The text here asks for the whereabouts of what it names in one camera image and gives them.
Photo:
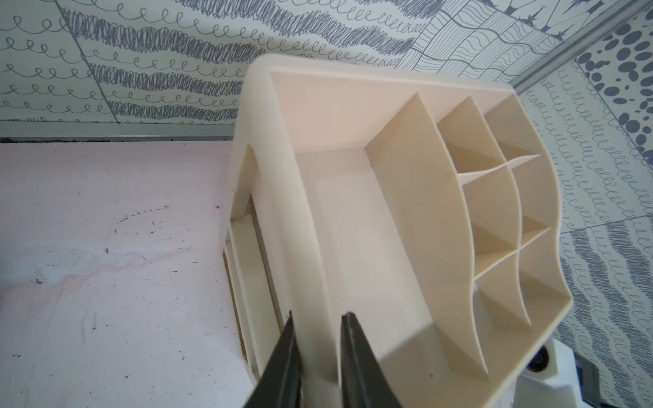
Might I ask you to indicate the floral pink table mat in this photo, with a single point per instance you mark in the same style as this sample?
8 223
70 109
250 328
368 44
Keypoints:
113 287

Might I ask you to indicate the beige drawer organizer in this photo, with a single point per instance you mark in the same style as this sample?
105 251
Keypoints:
426 205

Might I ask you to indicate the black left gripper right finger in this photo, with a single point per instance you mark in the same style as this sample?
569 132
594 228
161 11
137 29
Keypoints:
363 383

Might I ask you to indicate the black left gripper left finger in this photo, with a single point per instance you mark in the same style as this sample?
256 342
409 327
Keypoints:
280 383

